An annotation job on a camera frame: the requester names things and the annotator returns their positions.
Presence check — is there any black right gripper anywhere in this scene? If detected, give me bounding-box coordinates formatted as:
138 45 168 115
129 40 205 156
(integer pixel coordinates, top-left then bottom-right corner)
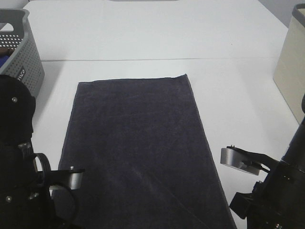
230 162 305 229

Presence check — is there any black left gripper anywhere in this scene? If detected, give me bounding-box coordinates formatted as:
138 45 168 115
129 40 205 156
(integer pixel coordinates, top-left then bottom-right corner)
0 143 59 229

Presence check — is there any dark grey towel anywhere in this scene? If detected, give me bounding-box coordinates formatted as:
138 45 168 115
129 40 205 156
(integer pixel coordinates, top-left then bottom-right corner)
59 75 235 229

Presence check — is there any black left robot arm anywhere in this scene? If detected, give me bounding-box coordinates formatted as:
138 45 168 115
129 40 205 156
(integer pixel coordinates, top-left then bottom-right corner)
0 75 58 229

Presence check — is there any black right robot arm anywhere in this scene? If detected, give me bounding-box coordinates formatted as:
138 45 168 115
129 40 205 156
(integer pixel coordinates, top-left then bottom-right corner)
229 121 305 229

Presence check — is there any blue towel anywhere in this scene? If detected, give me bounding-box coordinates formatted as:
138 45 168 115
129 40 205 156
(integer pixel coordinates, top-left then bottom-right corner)
0 55 10 68

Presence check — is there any brown towel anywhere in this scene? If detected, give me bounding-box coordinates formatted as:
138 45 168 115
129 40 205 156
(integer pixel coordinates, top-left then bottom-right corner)
0 47 14 56

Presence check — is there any beige fabric bin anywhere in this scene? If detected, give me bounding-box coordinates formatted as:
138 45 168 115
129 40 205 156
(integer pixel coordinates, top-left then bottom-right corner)
273 3 305 123

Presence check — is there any grey perforated plastic basket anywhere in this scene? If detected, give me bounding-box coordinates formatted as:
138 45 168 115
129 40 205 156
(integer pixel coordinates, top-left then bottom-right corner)
0 9 45 97

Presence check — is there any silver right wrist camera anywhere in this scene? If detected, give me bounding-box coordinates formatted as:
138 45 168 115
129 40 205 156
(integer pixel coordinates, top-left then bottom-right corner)
220 146 270 176

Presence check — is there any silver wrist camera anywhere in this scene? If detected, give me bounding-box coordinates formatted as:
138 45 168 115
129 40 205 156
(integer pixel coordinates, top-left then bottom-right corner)
220 146 270 176
49 166 86 191

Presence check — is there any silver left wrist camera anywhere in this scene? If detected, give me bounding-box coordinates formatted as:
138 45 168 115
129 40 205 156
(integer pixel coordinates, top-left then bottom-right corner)
49 166 86 191

